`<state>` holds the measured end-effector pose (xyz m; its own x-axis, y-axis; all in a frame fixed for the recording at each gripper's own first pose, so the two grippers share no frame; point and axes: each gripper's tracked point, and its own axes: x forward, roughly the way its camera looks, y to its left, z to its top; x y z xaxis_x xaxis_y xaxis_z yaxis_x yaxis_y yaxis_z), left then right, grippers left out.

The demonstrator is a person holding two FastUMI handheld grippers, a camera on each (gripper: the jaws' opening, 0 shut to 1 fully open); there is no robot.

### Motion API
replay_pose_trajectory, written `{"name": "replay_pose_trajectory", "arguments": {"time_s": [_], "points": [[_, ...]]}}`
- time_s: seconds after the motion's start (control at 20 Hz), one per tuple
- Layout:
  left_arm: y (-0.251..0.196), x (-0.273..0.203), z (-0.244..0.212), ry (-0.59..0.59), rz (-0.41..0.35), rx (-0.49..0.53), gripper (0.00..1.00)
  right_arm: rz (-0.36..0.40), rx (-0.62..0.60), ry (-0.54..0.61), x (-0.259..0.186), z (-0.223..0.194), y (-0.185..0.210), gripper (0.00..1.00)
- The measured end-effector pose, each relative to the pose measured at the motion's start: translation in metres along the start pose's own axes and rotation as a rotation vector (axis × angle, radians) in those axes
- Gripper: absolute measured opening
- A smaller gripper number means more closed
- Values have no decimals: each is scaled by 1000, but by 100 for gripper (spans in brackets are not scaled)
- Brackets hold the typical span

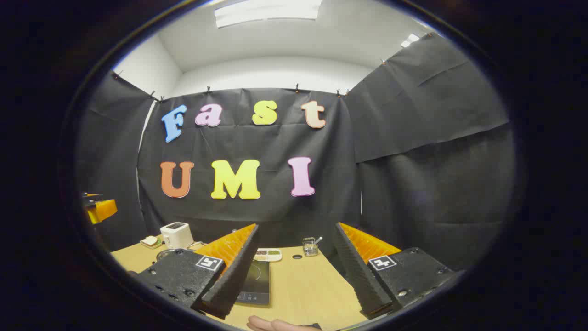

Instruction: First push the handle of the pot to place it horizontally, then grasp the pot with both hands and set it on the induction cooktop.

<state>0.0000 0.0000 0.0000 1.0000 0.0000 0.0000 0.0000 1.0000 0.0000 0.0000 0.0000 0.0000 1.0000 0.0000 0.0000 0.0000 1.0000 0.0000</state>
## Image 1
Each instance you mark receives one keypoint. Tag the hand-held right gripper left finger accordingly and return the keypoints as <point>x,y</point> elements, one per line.
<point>232,276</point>

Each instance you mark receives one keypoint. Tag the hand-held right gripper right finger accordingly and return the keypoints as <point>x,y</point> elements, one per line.
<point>360,276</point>

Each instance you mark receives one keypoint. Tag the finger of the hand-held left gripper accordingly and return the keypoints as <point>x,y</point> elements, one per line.
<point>103,210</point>

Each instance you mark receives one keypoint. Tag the black induction cooktop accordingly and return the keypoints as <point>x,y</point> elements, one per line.
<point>257,281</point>

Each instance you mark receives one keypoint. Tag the stainless steel pot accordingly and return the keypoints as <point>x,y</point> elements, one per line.
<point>167,252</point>

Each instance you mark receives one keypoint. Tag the white divided bean dish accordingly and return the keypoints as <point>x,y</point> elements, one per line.
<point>268,254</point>

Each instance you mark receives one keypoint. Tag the bread slice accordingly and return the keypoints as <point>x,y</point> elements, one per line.
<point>150,240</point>

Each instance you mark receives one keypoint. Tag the small green plate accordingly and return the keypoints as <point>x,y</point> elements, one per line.
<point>158,243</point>

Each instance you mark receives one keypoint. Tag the white toaster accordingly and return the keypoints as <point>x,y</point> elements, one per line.
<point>177,235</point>

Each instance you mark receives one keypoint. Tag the small ceiling light panel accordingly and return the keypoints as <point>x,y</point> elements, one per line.
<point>409,40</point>

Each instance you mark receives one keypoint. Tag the large ceiling light panel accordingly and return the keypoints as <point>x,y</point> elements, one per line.
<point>266,11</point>

